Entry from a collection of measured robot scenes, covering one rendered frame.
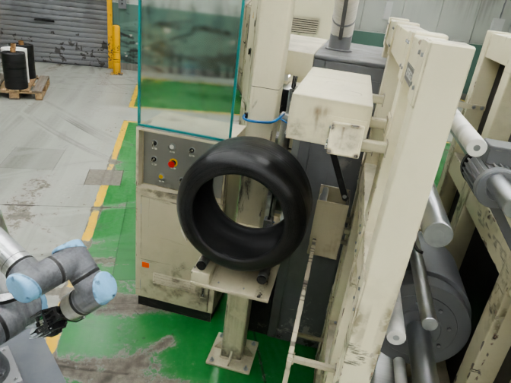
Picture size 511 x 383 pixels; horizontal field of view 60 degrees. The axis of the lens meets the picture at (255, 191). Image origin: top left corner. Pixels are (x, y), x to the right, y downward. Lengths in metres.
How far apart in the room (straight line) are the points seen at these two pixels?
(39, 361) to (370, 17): 10.65
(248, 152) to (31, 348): 1.21
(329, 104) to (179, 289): 1.93
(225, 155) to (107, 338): 1.62
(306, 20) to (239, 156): 3.51
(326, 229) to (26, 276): 1.32
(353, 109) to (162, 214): 1.65
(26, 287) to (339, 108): 1.01
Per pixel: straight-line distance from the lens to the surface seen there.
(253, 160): 1.74
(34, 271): 1.38
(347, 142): 1.29
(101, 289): 1.40
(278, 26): 1.98
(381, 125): 1.47
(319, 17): 5.16
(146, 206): 2.76
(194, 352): 2.89
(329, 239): 2.16
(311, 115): 1.38
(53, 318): 1.56
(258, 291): 2.06
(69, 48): 11.03
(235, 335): 2.71
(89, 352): 2.93
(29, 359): 2.10
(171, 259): 2.87
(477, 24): 13.05
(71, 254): 1.42
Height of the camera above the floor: 2.06
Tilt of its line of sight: 25 degrees down
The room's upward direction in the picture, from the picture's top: 7 degrees clockwise
